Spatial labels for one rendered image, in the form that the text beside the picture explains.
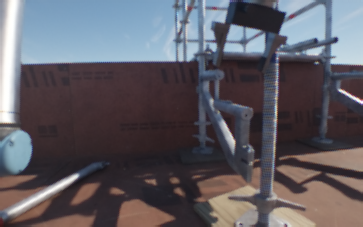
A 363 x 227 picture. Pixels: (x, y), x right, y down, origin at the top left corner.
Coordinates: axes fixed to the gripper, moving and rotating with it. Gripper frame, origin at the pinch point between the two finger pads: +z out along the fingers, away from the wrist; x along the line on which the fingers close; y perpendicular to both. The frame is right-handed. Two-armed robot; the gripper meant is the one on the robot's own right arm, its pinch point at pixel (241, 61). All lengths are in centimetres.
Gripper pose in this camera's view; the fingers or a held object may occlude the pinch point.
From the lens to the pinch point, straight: 51.6
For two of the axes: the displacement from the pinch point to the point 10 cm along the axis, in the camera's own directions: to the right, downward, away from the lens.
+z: -1.6, 8.6, 4.8
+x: 9.8, 0.7, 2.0
